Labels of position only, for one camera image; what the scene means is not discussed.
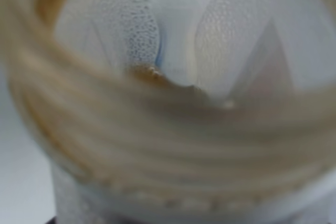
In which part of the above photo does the clear bottle with brown drink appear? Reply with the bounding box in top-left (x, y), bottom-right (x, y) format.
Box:
top-left (1, 0), bottom-right (335, 223)

